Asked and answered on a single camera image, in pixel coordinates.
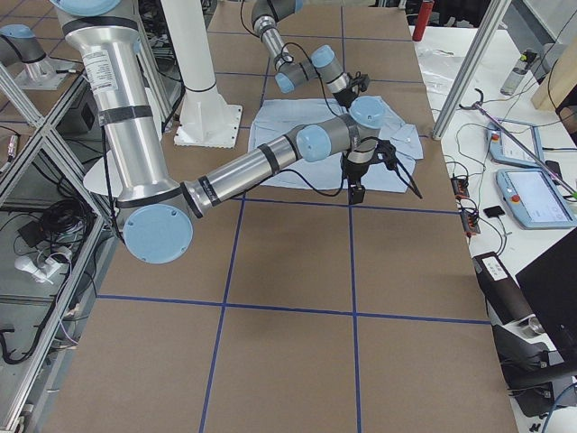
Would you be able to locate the clear plastic bag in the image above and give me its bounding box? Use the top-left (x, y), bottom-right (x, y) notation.
top-left (415, 43), bottom-right (464, 117)

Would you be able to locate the black monitor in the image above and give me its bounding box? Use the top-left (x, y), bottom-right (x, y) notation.
top-left (516, 230), bottom-right (577, 360)

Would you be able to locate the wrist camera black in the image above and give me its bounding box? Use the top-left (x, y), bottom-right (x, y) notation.
top-left (349, 71), bottom-right (371, 94)
top-left (375, 139), bottom-right (398, 171)

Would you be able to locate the metal reacher grabber tool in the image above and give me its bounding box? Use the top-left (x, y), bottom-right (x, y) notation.
top-left (458, 88), bottom-right (577, 199)

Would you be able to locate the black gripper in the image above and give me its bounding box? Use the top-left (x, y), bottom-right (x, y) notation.
top-left (333, 84), bottom-right (359, 108)
top-left (342, 160), bottom-right (372, 205)

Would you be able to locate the white central pedestal column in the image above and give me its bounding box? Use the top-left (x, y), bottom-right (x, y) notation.
top-left (163, 1), bottom-right (243, 149)

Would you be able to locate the black cylinder device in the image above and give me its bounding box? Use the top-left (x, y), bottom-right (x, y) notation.
top-left (472, 252), bottom-right (534, 324)

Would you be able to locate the red cylinder bottle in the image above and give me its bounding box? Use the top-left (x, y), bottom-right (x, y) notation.
top-left (412, 0), bottom-right (435, 41)

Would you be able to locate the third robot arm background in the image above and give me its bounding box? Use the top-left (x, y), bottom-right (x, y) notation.
top-left (1, 23), bottom-right (47, 67)

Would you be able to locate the clear water bottle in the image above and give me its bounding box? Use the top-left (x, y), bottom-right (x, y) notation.
top-left (500, 49), bottom-right (539, 96)

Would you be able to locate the aluminium frame post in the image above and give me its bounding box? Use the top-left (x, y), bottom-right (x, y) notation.
top-left (431, 0), bottom-right (511, 141)

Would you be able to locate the blue teach pendant near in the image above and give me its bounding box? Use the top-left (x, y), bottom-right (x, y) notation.
top-left (495, 169), bottom-right (576, 229)

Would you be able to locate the blue teach pendant far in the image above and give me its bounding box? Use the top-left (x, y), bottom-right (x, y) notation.
top-left (485, 124), bottom-right (556, 167)

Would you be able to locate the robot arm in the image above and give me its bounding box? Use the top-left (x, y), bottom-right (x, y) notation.
top-left (55, 1), bottom-right (388, 264)
top-left (251, 0), bottom-right (370, 108)

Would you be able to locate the blue teach pendant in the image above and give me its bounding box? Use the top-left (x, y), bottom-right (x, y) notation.
top-left (485, 124), bottom-right (556, 167)
top-left (495, 169), bottom-right (576, 229)

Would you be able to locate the light blue button-up shirt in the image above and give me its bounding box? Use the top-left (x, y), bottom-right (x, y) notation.
top-left (248, 99), bottom-right (424, 193)

